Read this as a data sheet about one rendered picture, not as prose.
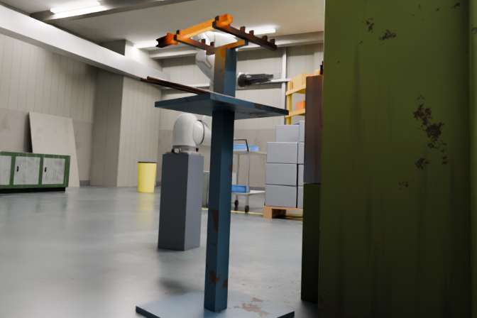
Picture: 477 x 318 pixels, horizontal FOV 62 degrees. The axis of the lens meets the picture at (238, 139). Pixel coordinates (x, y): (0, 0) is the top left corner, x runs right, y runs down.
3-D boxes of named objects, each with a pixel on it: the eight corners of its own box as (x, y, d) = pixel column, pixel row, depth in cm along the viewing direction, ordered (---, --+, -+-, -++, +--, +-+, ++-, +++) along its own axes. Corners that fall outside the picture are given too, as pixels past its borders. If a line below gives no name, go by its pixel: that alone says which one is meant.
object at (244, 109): (154, 107, 143) (155, 101, 143) (233, 120, 171) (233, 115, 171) (210, 99, 122) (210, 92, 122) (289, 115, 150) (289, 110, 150)
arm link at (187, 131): (168, 145, 267) (170, 113, 269) (194, 147, 276) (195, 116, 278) (176, 145, 253) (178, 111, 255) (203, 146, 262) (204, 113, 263)
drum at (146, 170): (147, 192, 794) (148, 161, 799) (131, 192, 810) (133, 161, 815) (158, 192, 829) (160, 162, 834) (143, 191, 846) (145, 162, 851)
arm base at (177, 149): (160, 153, 255) (161, 145, 256) (179, 155, 276) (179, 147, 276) (184, 154, 248) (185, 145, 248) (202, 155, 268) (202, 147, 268)
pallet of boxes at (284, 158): (369, 218, 466) (370, 128, 475) (367, 226, 398) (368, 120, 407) (280, 212, 504) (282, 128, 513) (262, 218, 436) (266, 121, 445)
